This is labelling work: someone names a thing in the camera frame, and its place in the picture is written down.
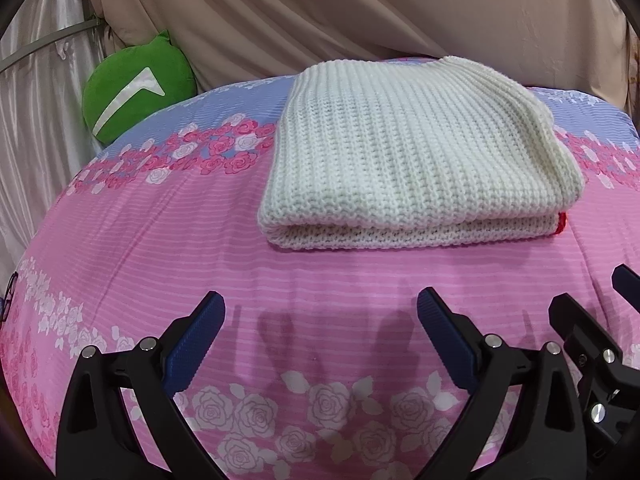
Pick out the white satin curtain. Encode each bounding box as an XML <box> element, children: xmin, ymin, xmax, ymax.
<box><xmin>0</xmin><ymin>0</ymin><xmax>116</xmax><ymax>286</ymax></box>

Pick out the grey curved rod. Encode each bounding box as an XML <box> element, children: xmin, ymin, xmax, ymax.
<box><xmin>0</xmin><ymin>19</ymin><xmax>108</xmax><ymax>73</ymax></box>

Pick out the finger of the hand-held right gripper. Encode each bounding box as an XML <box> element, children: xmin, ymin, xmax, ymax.
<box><xmin>548</xmin><ymin>294</ymin><xmax>621</xmax><ymax>377</ymax></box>
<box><xmin>612</xmin><ymin>264</ymin><xmax>640</xmax><ymax>311</ymax></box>

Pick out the white red navy knit sweater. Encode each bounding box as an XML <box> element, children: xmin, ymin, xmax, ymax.
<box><xmin>257</xmin><ymin>54</ymin><xmax>586</xmax><ymax>252</ymax></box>

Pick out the beige draped cloth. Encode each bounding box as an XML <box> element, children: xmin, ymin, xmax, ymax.
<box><xmin>85</xmin><ymin>0</ymin><xmax>638</xmax><ymax>111</ymax></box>

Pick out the pink blue floral bed sheet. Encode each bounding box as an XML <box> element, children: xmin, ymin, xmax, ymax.
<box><xmin>0</xmin><ymin>55</ymin><xmax>640</xmax><ymax>480</ymax></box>

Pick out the green plush cushion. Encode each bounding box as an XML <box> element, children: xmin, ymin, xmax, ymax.
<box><xmin>82</xmin><ymin>30</ymin><xmax>198</xmax><ymax>150</ymax></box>

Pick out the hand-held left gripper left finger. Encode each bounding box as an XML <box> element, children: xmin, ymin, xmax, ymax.
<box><xmin>55</xmin><ymin>291</ymin><xmax>226</xmax><ymax>480</ymax></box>

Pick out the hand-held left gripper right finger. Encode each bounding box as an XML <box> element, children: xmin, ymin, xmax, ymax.
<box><xmin>416</xmin><ymin>287</ymin><xmax>601</xmax><ymax>480</ymax></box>

